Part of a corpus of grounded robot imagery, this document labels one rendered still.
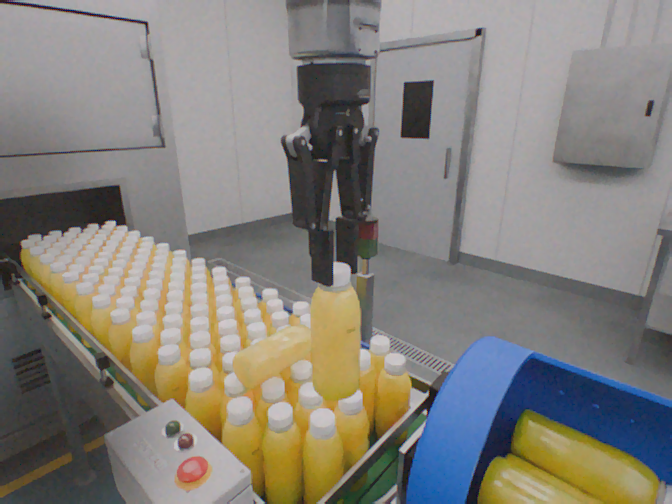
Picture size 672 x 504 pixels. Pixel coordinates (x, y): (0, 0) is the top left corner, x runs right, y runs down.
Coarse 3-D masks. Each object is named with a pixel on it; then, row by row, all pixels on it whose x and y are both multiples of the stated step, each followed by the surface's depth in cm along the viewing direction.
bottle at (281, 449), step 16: (272, 432) 61; (288, 432) 61; (272, 448) 60; (288, 448) 61; (272, 464) 61; (288, 464) 61; (272, 480) 62; (288, 480) 62; (272, 496) 64; (288, 496) 63
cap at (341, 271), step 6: (336, 264) 49; (342, 264) 49; (336, 270) 47; (342, 270) 47; (348, 270) 47; (336, 276) 46; (342, 276) 46; (348, 276) 47; (336, 282) 47; (342, 282) 47; (348, 282) 48
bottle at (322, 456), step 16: (336, 432) 61; (304, 448) 61; (320, 448) 59; (336, 448) 60; (304, 464) 61; (320, 464) 59; (336, 464) 60; (304, 480) 62; (320, 480) 60; (336, 480) 61; (304, 496) 64; (320, 496) 61
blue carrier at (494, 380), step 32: (480, 352) 49; (512, 352) 50; (448, 384) 46; (480, 384) 45; (512, 384) 63; (544, 384) 59; (576, 384) 55; (608, 384) 47; (448, 416) 44; (480, 416) 43; (512, 416) 64; (576, 416) 58; (608, 416) 54; (640, 416) 51; (416, 448) 45; (448, 448) 43; (480, 448) 41; (640, 448) 53; (416, 480) 44; (448, 480) 42; (480, 480) 62
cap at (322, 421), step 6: (312, 414) 61; (318, 414) 61; (324, 414) 61; (330, 414) 61; (312, 420) 59; (318, 420) 60; (324, 420) 60; (330, 420) 59; (312, 426) 59; (318, 426) 59; (324, 426) 58; (330, 426) 59; (318, 432) 59; (324, 432) 59; (330, 432) 59
